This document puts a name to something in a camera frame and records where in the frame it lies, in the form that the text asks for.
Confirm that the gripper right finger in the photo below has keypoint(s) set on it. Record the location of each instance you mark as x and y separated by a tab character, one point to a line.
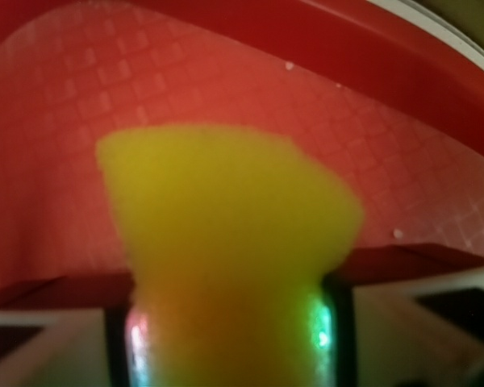
333	333

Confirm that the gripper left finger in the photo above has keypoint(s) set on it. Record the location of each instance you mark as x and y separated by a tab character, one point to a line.
120	351

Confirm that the yellow sponge with green pad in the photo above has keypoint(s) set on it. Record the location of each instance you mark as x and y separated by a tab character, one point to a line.
229	232

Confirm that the red plastic tray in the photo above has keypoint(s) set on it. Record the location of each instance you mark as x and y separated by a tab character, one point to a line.
82	70

